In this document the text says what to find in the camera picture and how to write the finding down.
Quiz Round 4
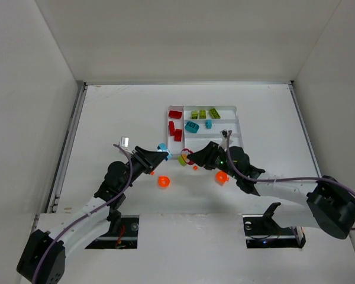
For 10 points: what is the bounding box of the teal stepped lego brick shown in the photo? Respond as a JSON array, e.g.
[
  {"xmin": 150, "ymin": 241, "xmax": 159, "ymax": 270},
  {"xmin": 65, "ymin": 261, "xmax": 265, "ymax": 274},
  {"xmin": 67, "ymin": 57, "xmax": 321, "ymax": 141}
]
[{"xmin": 157, "ymin": 143, "xmax": 173, "ymax": 161}]

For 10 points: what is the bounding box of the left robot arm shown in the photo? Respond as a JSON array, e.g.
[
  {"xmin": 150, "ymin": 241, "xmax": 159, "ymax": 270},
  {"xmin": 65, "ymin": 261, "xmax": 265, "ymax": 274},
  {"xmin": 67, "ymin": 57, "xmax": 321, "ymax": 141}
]
[{"xmin": 16, "ymin": 146, "xmax": 171, "ymax": 283}]

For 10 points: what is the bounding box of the green square lego brick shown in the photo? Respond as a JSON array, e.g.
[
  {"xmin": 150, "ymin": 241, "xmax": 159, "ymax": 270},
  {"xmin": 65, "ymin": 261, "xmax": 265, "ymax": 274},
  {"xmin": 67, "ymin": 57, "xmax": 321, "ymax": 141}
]
[{"xmin": 198, "ymin": 109, "xmax": 206, "ymax": 120}]

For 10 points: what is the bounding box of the small green lego brick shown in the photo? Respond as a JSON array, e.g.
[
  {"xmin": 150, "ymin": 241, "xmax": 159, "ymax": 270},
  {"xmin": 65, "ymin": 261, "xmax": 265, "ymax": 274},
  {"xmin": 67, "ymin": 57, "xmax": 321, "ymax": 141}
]
[{"xmin": 191, "ymin": 111, "xmax": 198, "ymax": 120}]

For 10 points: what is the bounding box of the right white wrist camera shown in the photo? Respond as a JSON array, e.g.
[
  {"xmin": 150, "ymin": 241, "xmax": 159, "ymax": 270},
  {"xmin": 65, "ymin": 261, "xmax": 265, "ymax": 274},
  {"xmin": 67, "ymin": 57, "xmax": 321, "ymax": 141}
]
[{"xmin": 221, "ymin": 130, "xmax": 232, "ymax": 139}]

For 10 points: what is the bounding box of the red slope lego brick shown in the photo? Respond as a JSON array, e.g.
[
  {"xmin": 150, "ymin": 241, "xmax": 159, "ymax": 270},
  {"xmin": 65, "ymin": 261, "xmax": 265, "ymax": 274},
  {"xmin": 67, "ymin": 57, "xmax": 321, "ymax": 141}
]
[{"xmin": 168, "ymin": 121, "xmax": 176, "ymax": 136}]

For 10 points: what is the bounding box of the orange round lego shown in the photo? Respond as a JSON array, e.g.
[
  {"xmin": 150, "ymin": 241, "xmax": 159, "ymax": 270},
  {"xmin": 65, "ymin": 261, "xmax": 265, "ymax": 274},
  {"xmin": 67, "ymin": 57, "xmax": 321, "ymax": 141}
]
[
  {"xmin": 157, "ymin": 176, "xmax": 170, "ymax": 188},
  {"xmin": 215, "ymin": 171, "xmax": 230, "ymax": 185}
]

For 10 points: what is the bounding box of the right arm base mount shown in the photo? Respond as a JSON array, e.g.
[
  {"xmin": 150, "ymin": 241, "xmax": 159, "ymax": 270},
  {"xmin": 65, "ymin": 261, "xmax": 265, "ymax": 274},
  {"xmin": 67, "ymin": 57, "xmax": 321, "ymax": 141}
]
[{"xmin": 243, "ymin": 202, "xmax": 306, "ymax": 249}]

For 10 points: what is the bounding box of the red arch lego brick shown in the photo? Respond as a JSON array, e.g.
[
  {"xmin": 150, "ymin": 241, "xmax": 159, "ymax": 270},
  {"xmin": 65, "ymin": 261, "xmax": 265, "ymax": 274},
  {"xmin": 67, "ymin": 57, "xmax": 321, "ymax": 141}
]
[{"xmin": 174, "ymin": 129, "xmax": 183, "ymax": 142}]

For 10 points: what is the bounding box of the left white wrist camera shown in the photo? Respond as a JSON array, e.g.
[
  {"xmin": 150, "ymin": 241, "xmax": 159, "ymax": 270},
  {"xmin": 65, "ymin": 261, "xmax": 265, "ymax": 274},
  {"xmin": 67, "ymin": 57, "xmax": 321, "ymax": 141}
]
[{"xmin": 118, "ymin": 136, "xmax": 130, "ymax": 150}]

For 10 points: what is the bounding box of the teal square lego brick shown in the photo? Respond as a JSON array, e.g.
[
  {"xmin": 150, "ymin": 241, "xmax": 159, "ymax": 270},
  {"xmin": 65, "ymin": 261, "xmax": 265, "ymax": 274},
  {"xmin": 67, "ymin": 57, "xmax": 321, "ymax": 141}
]
[{"xmin": 205, "ymin": 120, "xmax": 212, "ymax": 129}]

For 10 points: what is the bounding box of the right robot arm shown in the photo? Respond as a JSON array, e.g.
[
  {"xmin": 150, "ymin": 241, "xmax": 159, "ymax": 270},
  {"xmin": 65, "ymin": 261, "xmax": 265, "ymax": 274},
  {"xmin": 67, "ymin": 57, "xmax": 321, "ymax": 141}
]
[{"xmin": 188, "ymin": 142, "xmax": 355, "ymax": 240}]

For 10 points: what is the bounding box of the red wedge lego brick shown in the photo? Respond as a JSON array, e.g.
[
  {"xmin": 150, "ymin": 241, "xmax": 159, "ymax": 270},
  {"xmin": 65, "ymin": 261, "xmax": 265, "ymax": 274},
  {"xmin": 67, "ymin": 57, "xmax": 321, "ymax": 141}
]
[{"xmin": 168, "ymin": 110, "xmax": 183, "ymax": 120}]

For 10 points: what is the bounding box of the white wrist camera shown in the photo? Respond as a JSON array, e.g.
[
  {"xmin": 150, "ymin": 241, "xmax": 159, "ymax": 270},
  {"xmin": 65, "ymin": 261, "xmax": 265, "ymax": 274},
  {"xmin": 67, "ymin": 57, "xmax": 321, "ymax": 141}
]
[
  {"xmin": 118, "ymin": 136, "xmax": 130, "ymax": 150},
  {"xmin": 221, "ymin": 130, "xmax": 232, "ymax": 139}
]

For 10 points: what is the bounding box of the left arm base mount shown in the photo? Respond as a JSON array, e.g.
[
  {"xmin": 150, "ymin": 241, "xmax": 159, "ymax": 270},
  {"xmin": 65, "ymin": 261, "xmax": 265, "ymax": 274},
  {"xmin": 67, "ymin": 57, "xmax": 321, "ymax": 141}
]
[{"xmin": 86, "ymin": 209, "xmax": 140, "ymax": 250}]

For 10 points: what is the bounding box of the white compartment tray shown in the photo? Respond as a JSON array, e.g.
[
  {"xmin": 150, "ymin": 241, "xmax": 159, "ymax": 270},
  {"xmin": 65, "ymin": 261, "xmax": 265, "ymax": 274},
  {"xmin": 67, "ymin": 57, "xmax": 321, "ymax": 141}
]
[{"xmin": 166, "ymin": 105, "xmax": 243, "ymax": 159}]

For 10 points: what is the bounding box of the red flower lego brick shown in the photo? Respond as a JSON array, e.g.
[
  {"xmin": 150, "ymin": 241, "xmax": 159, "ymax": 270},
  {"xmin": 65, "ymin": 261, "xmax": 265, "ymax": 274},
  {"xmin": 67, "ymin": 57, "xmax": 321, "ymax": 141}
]
[{"xmin": 180, "ymin": 149, "xmax": 194, "ymax": 165}]

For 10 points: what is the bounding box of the orange round lego right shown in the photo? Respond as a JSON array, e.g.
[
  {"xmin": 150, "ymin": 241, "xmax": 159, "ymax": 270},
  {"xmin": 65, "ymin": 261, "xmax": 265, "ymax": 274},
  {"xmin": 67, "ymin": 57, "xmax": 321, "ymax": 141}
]
[{"xmin": 215, "ymin": 171, "xmax": 230, "ymax": 185}]

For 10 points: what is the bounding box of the teal rounded lego brick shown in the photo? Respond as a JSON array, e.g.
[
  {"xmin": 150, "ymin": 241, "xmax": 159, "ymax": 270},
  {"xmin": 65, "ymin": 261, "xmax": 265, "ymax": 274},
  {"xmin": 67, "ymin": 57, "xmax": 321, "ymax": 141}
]
[{"xmin": 185, "ymin": 121, "xmax": 199, "ymax": 134}]

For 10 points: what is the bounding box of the green lego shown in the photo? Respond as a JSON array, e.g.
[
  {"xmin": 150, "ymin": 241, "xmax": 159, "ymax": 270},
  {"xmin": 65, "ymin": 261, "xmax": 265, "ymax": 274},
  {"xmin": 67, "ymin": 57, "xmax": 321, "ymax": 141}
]
[{"xmin": 178, "ymin": 156, "xmax": 186, "ymax": 166}]

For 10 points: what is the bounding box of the orange round lego left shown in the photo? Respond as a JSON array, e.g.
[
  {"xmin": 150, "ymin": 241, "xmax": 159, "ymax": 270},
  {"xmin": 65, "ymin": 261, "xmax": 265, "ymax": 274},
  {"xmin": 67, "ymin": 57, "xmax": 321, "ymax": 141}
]
[{"xmin": 157, "ymin": 176, "xmax": 170, "ymax": 188}]

